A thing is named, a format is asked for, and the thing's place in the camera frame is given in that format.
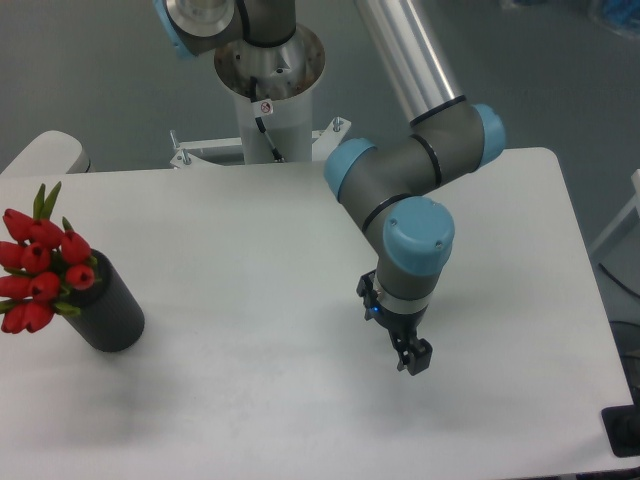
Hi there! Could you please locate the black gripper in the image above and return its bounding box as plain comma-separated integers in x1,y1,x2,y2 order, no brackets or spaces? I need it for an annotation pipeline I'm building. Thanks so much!
356,271,433,376

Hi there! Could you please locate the red tulip bouquet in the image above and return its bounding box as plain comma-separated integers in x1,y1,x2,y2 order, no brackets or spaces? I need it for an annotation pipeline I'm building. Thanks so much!
1,183,103,334

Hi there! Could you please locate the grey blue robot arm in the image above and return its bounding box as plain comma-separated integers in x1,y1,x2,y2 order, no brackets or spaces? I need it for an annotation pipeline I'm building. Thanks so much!
154,1,506,375

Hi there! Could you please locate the black cylindrical vase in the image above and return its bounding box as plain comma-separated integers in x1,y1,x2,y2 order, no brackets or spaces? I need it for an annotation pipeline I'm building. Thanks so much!
63,250,145,353

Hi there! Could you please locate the black device at right edge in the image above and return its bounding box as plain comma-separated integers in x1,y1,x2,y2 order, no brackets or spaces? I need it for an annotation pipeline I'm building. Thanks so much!
601,405,639,458

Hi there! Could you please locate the white furniture at right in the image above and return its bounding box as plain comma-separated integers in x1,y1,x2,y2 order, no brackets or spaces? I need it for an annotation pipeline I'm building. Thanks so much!
587,170,639,261

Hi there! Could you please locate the white side table left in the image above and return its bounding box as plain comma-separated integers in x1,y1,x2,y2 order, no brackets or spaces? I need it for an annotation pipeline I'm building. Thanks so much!
1,130,94,178

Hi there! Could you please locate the black cable on floor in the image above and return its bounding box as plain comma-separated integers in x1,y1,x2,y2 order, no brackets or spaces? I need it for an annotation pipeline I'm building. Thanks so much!
598,261,640,297

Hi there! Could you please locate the black pedestal cable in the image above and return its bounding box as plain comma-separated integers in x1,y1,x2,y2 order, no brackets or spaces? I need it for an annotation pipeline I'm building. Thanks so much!
248,75,287,163

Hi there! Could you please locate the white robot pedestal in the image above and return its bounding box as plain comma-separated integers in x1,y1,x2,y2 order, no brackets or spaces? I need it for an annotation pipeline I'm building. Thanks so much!
170,24,352,168

